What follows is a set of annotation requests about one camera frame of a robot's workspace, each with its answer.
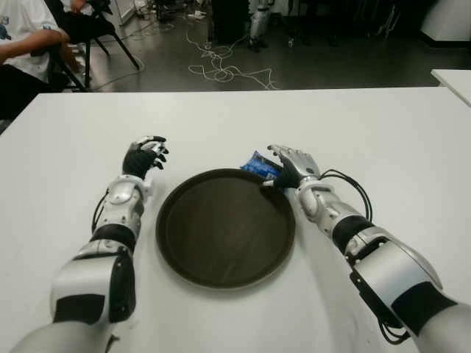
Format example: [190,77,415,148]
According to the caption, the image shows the black cabinet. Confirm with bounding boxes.
[211,0,253,45]

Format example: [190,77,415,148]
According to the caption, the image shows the white cable on floor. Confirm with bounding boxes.
[185,18,280,91]

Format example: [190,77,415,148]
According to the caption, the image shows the white shelf frame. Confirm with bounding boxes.
[113,0,137,26]

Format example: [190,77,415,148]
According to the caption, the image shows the white humanoid robot legs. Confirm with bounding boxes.
[248,0,275,52]

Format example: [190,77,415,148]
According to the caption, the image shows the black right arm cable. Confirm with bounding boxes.
[319,168,411,345]

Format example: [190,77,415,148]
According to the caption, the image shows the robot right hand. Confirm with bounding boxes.
[260,144,320,190]

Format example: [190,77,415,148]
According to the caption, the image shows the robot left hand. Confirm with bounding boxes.
[122,135,170,181]

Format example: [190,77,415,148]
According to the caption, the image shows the white curved panel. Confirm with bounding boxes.
[419,0,471,47]

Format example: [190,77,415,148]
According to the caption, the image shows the person in white shirt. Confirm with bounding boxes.
[0,0,71,121]

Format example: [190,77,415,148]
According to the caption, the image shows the person in black shorts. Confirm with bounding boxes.
[58,0,111,85]

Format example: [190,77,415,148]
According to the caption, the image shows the white side table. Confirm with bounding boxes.
[430,68,471,111]

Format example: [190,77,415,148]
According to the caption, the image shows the blue Oreo packet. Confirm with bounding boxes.
[239,149,284,179]

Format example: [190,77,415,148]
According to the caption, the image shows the black chair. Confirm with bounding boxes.
[47,0,143,92]

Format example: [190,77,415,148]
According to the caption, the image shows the round dark brown tray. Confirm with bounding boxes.
[155,168,297,288]

